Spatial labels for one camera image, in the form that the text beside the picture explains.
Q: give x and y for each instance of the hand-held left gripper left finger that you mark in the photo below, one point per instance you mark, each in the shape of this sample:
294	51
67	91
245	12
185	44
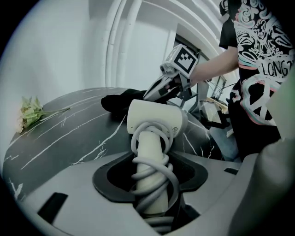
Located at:
76	202

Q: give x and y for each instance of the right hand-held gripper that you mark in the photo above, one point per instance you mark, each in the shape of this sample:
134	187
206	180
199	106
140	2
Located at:
184	60

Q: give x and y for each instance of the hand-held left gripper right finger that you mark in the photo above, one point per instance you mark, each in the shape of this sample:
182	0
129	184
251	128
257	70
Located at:
219	196

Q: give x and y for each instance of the white hair dryer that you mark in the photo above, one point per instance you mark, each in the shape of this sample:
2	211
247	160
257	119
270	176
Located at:
154	117

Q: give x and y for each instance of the black cloth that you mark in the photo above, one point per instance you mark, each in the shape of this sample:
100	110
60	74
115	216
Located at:
124	101

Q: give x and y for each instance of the person's right forearm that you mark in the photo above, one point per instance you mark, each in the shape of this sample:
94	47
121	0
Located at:
214	66

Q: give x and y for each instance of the person's blue trousers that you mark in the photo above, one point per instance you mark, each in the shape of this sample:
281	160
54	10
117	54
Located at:
224	145

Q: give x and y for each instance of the small screen device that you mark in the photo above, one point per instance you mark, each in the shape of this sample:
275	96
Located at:
214	113

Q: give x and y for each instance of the thin white pipe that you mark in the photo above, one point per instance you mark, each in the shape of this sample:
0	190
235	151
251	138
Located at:
113	41
122	46

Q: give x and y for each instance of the pale artificial flower bunch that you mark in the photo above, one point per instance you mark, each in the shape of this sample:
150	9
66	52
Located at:
30	113

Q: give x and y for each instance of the person's black printed shirt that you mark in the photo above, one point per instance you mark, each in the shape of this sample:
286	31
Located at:
260	69

